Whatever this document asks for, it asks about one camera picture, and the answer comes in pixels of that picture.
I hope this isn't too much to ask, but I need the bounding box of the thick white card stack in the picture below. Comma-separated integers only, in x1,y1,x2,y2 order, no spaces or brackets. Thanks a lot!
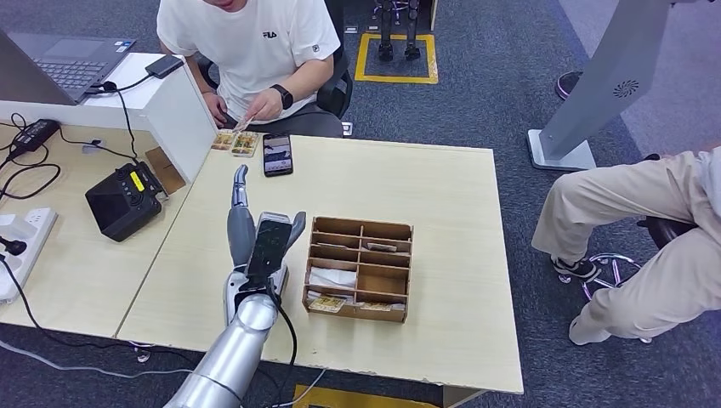
308,266,358,290

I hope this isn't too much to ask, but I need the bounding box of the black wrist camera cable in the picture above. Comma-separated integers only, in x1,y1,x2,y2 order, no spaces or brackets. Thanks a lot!
269,280,299,408

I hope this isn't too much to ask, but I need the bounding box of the wooden compartment card box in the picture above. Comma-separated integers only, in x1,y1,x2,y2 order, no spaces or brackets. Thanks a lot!
302,215,414,324

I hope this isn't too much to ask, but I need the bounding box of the white power strip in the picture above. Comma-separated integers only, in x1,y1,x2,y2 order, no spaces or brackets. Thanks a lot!
0,207,60,305

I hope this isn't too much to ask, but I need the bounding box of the dark shoe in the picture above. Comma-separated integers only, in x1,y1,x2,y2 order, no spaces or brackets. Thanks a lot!
554,71,585,103

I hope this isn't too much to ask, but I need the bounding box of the large picture card stack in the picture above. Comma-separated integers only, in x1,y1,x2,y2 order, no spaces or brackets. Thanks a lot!
231,131,260,159

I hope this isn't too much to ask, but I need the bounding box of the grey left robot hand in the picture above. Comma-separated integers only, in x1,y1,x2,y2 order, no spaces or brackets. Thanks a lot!
226,164,308,273

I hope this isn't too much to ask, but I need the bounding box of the grey kiosk stand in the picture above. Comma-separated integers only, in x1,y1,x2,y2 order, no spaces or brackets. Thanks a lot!
526,0,674,173

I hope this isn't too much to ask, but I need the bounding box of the person's left hand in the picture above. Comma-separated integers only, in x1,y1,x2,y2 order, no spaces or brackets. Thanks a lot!
245,88,283,122

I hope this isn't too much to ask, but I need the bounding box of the white raised counter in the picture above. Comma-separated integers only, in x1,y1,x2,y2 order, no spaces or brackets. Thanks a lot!
0,53,219,184

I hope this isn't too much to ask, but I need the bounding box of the person's right hand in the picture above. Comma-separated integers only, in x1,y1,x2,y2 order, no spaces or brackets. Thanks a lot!
203,91,238,128

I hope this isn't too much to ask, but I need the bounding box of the white cable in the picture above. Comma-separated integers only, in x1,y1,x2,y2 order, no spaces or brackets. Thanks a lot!
264,368,328,408

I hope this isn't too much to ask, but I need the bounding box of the pale floor cable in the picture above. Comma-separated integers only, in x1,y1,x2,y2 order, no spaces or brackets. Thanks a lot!
0,337,196,379

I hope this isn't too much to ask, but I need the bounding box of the dark grey laptop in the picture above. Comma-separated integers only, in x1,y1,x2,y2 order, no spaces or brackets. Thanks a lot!
0,26,138,107

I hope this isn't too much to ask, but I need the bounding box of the brown cardboard piece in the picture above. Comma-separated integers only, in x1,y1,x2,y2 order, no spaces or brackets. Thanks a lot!
145,146,188,196

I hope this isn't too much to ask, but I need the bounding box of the small picture card stack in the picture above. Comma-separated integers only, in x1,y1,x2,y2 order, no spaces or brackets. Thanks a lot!
212,129,238,152

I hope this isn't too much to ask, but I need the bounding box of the black power adapter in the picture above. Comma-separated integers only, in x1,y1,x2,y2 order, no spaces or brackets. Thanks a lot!
9,118,63,162

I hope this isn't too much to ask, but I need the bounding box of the black hub cable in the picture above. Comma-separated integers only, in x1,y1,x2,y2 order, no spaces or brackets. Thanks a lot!
87,73,156,164

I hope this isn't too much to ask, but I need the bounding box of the person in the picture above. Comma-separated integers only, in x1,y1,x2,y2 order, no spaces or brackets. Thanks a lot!
156,0,342,139
531,147,721,348

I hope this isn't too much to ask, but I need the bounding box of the black plug with cable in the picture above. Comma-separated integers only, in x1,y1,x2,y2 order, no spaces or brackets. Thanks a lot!
0,235,198,367

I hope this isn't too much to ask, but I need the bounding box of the black device with yellow label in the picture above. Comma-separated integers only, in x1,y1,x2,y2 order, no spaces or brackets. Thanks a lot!
84,161,170,243

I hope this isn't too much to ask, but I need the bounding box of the black wristwatch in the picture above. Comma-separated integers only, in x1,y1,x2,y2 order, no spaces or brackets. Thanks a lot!
270,83,294,111

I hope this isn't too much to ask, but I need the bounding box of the black flat hub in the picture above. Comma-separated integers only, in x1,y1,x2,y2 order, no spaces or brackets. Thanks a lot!
145,54,186,80

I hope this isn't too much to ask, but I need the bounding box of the pale desk leg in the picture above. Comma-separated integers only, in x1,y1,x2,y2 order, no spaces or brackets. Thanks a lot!
441,385,488,408

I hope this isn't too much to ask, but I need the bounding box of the black looped adapter cable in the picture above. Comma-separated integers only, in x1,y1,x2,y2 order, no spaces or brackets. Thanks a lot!
0,112,142,204

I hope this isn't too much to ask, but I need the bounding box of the standing humanoid robot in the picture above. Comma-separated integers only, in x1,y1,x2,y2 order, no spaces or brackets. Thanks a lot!
374,0,423,63

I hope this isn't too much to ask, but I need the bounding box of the black smartphone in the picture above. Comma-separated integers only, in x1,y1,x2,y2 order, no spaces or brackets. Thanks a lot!
263,133,294,179

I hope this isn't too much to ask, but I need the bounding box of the yellow floor tape square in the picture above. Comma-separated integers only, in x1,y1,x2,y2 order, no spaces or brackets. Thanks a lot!
355,32,440,86

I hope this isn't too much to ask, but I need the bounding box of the black stool with chrome ring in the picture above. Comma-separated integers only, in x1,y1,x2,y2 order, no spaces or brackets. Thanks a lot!
557,215,700,346

